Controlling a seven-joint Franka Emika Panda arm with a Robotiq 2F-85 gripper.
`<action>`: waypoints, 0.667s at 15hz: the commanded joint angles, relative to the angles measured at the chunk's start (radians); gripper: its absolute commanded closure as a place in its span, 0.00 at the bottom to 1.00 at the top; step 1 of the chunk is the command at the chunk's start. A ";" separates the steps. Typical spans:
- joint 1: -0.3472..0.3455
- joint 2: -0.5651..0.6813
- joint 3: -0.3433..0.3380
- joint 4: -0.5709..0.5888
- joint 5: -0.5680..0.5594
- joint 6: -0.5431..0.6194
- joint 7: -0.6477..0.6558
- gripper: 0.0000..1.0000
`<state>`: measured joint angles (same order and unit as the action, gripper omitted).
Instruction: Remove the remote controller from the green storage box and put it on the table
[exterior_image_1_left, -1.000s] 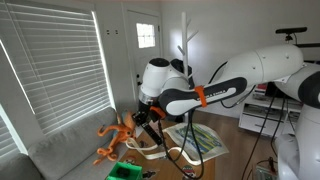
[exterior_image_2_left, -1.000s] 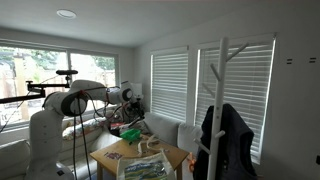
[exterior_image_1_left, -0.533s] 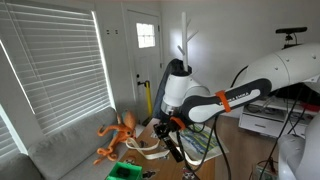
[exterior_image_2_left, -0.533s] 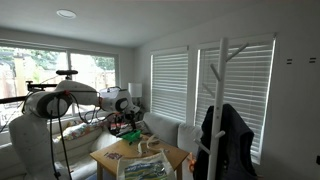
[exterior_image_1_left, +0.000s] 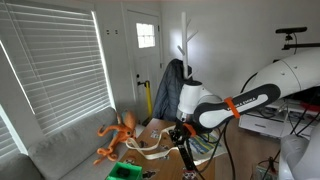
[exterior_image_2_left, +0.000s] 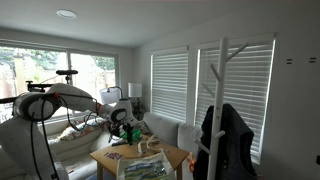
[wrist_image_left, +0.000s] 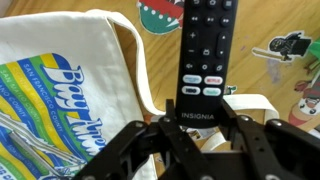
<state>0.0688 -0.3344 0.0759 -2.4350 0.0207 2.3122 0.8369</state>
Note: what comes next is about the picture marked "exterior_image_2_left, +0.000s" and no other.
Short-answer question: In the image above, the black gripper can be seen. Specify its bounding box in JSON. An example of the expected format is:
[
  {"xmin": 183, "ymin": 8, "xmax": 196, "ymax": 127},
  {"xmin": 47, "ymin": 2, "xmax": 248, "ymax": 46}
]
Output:
[{"xmin": 120, "ymin": 122, "xmax": 135, "ymax": 145}]

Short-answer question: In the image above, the black Insignia remote controller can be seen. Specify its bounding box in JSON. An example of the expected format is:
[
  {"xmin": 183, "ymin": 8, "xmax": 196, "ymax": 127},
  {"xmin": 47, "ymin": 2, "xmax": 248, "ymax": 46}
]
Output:
[{"xmin": 111, "ymin": 140, "xmax": 130, "ymax": 147}]

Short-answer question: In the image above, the green plastic storage box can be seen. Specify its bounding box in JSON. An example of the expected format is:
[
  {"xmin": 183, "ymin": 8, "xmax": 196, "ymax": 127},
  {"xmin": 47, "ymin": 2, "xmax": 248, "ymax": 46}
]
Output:
[{"xmin": 119, "ymin": 128, "xmax": 143, "ymax": 141}]

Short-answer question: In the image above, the light wooden coffee table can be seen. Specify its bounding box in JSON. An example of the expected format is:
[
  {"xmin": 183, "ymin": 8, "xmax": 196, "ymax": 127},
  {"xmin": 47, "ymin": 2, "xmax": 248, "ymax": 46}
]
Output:
[{"xmin": 89, "ymin": 134, "xmax": 190, "ymax": 180}]

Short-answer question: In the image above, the oval patterned pillow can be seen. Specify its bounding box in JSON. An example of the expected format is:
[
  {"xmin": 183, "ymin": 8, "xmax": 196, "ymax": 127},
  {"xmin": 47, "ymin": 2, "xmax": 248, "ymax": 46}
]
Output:
[{"xmin": 135, "ymin": 120, "xmax": 152, "ymax": 135}]

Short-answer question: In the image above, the light gray sectional sofa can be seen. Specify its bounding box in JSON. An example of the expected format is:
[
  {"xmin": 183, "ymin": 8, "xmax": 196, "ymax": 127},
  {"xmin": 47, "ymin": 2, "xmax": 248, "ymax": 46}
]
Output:
[{"xmin": 0, "ymin": 111, "xmax": 205, "ymax": 180}]

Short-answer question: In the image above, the white shade arc lamp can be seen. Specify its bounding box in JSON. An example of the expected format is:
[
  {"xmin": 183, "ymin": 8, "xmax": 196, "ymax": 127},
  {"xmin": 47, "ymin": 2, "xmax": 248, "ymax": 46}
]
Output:
[{"xmin": 99, "ymin": 85, "xmax": 124, "ymax": 105}]

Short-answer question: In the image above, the white drum shade table lamp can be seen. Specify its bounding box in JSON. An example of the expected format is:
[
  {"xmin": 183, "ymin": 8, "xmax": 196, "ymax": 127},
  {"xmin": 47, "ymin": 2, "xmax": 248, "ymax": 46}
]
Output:
[{"xmin": 127, "ymin": 82, "xmax": 144, "ymax": 113}]

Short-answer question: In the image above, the floral patterned pillow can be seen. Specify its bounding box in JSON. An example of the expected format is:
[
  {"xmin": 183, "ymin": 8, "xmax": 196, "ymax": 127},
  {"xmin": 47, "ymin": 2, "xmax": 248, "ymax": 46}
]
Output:
[{"xmin": 57, "ymin": 117, "xmax": 108, "ymax": 142}]

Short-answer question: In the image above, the narrow white window blind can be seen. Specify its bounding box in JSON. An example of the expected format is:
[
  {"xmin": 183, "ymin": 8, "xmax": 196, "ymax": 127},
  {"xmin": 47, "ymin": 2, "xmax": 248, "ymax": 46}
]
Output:
[{"xmin": 150, "ymin": 49, "xmax": 190, "ymax": 123}]

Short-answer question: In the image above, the large picture window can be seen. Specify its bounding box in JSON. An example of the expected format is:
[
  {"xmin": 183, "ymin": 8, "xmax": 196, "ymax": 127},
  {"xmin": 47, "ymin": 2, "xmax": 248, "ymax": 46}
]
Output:
[{"xmin": 0, "ymin": 40, "xmax": 120, "ymax": 127}]

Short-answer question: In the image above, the white wooden coat rack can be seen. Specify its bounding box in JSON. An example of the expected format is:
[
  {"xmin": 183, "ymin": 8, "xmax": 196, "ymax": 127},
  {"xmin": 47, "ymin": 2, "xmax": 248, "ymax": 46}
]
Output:
[{"xmin": 193, "ymin": 36, "xmax": 250, "ymax": 180}]

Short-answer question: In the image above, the dark hanging jacket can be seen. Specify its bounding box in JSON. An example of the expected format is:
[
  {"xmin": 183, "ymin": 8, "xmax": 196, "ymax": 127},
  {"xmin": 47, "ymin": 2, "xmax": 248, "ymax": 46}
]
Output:
[{"xmin": 192, "ymin": 103, "xmax": 258, "ymax": 180}]

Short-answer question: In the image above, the wide white window blind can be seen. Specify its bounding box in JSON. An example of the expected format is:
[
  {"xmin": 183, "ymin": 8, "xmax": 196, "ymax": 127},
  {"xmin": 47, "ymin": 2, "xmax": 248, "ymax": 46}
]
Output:
[{"xmin": 194, "ymin": 39, "xmax": 276, "ymax": 164}]

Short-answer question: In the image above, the black horizontal bar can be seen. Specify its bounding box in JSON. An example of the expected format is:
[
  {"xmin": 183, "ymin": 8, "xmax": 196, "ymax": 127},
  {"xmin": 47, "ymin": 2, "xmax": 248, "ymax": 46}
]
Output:
[{"xmin": 0, "ymin": 95, "xmax": 21, "ymax": 105}]

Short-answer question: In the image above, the round ceiling light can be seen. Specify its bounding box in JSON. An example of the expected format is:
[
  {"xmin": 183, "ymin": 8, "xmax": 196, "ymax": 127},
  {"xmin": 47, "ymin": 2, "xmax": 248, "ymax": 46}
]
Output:
[{"xmin": 55, "ymin": 8, "xmax": 78, "ymax": 20}]

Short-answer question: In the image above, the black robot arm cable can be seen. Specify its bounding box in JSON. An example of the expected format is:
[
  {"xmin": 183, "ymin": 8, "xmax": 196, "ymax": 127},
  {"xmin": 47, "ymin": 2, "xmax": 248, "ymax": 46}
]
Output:
[{"xmin": 59, "ymin": 93, "xmax": 113, "ymax": 133}]

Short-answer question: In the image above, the orange rope toy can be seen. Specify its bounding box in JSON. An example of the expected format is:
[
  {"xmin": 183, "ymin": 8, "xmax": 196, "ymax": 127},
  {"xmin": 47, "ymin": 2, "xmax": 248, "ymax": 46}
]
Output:
[{"xmin": 187, "ymin": 152, "xmax": 198, "ymax": 173}]

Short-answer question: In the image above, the black hanging cable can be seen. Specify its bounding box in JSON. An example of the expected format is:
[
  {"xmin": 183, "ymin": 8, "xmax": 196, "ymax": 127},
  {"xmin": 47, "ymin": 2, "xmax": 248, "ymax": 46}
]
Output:
[{"xmin": 29, "ymin": 96, "xmax": 60, "ymax": 180}]

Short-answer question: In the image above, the black camera on stand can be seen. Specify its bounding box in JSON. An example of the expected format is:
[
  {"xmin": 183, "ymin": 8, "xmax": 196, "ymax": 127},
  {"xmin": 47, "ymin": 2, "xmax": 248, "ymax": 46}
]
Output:
[{"xmin": 55, "ymin": 68, "xmax": 80, "ymax": 85}]

